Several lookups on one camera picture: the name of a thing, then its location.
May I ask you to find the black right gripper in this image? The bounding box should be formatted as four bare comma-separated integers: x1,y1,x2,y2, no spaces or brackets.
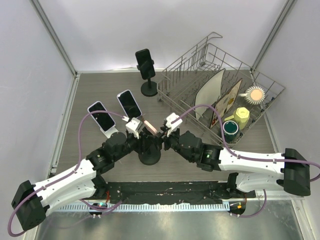
149,125,195,163

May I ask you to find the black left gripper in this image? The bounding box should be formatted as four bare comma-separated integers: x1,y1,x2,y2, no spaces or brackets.
113,130,153,162

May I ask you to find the phone with pink case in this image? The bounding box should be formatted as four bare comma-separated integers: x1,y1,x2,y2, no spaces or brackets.
143,120,158,136

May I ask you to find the black round-base phone stand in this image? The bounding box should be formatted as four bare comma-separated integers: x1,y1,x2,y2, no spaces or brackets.
138,133,162,166

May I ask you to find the black clamp phone stand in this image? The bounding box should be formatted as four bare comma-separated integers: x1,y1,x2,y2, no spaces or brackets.
136,59,159,97

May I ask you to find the black phone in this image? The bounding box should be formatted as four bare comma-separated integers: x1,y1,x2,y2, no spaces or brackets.
135,48,156,80

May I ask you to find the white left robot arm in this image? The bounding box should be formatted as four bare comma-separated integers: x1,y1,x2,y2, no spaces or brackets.
7,126,168,237

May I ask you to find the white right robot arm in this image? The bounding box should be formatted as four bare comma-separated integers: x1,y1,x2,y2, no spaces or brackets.
163,130,311,198

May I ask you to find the white phone stand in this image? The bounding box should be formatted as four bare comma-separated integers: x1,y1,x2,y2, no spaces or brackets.
100,125,120,139

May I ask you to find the phone with lilac case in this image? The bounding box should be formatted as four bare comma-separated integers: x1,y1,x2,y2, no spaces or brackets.
87,101,116,132

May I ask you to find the plain white square plate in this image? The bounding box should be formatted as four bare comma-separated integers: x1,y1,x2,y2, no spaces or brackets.
194,68,226,106

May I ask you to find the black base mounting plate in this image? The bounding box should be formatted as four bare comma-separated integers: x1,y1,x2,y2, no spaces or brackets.
84,181,256,205

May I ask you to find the teal green mug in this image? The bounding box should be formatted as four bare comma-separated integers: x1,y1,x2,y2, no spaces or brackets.
220,120,240,144

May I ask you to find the floral square plate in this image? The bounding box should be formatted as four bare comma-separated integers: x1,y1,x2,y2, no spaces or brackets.
213,78,243,119

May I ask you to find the yellow mug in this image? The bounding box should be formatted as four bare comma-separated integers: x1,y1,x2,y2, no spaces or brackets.
224,107,250,130

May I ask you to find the striped white mug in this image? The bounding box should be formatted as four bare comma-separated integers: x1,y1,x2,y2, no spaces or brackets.
238,86,266,105

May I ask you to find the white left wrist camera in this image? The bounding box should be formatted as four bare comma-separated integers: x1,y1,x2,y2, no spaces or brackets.
125,117,143,139

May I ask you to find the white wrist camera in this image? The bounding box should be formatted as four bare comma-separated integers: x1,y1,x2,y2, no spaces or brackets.
125,117,143,139
164,112,183,137

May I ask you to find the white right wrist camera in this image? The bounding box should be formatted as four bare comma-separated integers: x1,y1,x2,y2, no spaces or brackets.
164,112,183,137

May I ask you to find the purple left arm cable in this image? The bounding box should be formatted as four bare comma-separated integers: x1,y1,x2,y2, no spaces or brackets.
6,111,128,237

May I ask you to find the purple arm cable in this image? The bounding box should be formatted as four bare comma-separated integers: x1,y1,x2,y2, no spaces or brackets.
6,111,128,237
172,104,320,181

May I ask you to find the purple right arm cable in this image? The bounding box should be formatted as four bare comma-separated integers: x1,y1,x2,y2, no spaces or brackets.
172,104,320,181

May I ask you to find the grey wire dish rack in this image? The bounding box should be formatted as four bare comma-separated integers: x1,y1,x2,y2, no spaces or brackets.
157,31,285,148

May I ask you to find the white slotted cable duct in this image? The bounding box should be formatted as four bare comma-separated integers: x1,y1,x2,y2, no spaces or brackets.
55,201,230,213

